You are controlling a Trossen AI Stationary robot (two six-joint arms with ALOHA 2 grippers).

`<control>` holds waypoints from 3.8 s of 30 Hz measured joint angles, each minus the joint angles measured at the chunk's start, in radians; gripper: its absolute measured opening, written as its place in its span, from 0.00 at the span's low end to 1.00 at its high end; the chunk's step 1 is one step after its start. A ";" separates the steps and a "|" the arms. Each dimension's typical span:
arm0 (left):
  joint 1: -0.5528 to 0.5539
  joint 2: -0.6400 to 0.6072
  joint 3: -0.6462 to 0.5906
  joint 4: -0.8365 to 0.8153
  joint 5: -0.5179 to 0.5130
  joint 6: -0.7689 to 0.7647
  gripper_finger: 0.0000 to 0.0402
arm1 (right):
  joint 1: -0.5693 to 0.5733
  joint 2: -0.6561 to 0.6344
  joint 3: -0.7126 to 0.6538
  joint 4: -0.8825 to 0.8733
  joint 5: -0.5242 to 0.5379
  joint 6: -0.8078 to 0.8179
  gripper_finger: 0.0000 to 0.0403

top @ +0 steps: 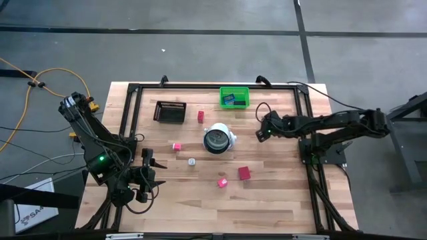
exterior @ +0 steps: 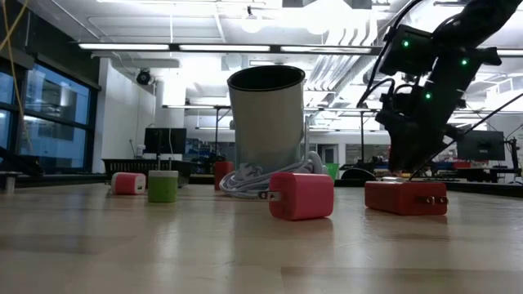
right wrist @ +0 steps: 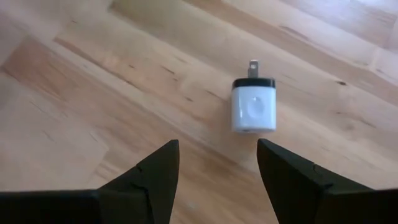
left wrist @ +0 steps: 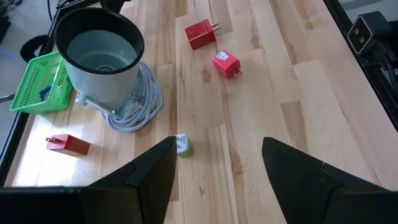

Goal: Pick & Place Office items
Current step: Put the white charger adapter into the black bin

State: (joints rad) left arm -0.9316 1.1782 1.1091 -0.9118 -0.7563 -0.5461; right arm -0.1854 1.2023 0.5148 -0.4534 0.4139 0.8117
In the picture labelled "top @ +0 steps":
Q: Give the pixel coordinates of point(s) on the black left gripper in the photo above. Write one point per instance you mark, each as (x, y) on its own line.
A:
(141, 180)

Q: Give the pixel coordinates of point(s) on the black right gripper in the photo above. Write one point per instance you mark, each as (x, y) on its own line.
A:
(272, 125)

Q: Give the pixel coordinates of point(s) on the black bar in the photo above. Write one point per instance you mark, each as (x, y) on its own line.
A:
(40, 196)

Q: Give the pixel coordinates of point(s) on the blue rectangular box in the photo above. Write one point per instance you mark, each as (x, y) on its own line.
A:
(229, 99)

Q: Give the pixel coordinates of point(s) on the white printed sign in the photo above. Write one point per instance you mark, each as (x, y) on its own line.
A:
(36, 213)

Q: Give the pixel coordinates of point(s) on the black aluminium table frame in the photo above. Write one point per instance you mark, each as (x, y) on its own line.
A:
(217, 86)

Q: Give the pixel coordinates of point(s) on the white round container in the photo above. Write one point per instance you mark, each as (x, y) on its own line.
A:
(217, 128)

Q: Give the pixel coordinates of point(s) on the dark red wide charger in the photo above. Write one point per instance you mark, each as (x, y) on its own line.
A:
(244, 173)

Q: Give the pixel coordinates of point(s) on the black metal stand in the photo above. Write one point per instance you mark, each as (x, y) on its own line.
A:
(402, 150)

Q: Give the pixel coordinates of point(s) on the yellow plug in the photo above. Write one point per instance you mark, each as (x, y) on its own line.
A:
(72, 135)
(94, 107)

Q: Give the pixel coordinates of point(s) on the black item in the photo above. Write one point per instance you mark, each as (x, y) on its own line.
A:
(239, 103)

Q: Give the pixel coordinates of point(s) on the black plastic basket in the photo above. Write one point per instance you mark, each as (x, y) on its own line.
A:
(170, 113)

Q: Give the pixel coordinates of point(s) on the green plastic basket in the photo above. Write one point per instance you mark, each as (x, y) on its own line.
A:
(243, 91)

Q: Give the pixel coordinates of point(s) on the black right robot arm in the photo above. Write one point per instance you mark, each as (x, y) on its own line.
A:
(333, 121)

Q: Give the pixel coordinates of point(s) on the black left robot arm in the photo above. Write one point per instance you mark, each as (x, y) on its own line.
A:
(86, 133)

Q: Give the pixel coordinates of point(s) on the silver bracket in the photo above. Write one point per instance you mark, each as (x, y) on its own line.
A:
(123, 236)
(310, 237)

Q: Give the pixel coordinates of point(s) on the pink and white charger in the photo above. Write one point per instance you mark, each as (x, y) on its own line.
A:
(177, 147)

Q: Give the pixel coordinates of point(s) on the small red charger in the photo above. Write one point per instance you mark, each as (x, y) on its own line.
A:
(200, 116)

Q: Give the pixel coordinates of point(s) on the pink charger with white label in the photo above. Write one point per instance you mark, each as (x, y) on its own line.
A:
(222, 182)

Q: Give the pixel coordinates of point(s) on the green and white charger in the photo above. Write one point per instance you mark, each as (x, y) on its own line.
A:
(191, 162)

